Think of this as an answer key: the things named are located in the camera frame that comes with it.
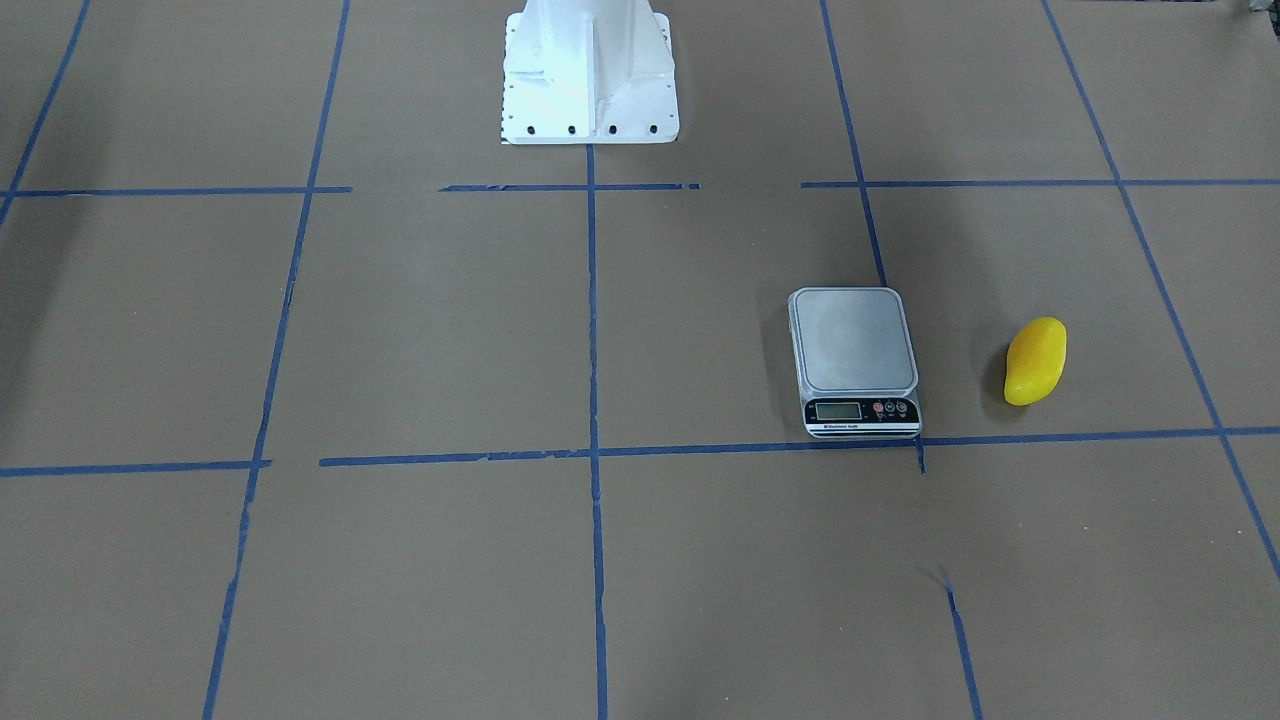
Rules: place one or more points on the yellow mango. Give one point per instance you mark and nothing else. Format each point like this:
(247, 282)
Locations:
(1035, 360)

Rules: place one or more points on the silver digital kitchen scale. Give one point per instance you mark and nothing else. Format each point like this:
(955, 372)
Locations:
(855, 363)

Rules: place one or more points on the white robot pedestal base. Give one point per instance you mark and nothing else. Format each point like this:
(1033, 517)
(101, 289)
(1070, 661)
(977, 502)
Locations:
(577, 72)

